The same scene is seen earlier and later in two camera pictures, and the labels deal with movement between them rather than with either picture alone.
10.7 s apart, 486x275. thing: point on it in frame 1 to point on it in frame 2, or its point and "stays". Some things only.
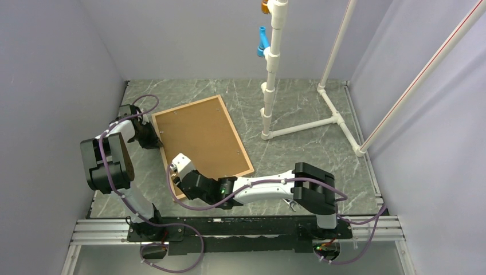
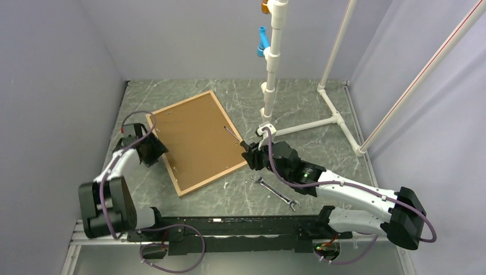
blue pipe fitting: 264,42 stays
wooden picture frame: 204,130 stays
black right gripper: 189,196 to 254,154
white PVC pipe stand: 277,11 stays
